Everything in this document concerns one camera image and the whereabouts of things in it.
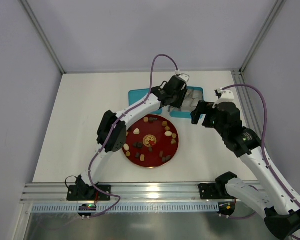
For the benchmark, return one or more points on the aluminium rail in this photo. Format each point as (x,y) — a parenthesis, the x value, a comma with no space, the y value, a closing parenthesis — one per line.
(128,191)

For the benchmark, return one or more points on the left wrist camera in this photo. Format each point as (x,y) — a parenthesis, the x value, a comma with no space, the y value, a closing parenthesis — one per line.
(184,77)

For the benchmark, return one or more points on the caramel heart chocolate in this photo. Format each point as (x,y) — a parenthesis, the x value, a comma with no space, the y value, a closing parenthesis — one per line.
(173,141)

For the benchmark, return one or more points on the teal tin box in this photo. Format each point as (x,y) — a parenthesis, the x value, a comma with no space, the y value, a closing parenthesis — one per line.
(193,96)

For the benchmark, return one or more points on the caramel ridged chocolate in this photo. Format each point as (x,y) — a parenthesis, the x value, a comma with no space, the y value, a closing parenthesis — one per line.
(164,123)

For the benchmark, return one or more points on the metal serving tongs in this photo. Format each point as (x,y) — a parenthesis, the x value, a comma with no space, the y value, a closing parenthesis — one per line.
(173,109)

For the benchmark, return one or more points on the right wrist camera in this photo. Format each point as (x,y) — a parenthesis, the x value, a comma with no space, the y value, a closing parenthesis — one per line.
(224,96)

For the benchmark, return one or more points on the white oval swirl chocolate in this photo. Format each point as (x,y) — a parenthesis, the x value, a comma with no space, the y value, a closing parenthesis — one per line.
(168,133)

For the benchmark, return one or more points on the teal tin lid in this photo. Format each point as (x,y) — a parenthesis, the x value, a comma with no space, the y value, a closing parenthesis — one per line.
(137,98)

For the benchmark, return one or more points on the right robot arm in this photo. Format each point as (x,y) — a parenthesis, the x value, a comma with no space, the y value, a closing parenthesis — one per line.
(278,203)

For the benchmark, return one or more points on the red round plate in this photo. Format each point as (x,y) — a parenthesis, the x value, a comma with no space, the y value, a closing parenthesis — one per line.
(163,151)

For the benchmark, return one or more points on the slotted cable duct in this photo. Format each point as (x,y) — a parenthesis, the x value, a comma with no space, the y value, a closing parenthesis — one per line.
(127,207)

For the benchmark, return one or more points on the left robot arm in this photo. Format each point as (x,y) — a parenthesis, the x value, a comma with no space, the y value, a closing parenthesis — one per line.
(112,133)

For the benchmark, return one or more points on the white round chocolate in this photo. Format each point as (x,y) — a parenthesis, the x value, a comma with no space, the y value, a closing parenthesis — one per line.
(126,147)

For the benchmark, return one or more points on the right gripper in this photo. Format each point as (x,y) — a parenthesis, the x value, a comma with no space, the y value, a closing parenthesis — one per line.
(198,114)

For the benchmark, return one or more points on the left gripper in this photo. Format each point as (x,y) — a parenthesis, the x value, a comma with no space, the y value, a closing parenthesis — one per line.
(177,99)

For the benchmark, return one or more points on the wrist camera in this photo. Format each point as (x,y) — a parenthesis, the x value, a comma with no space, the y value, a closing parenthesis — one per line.
(224,96)
(184,77)

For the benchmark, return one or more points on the white shell chocolate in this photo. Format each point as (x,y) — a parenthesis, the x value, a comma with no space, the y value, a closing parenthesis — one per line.
(136,131)

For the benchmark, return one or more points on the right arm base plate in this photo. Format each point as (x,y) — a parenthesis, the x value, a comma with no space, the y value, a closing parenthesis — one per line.
(208,191)

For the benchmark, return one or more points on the red round chocolate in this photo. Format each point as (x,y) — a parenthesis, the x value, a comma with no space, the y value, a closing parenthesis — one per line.
(152,142)

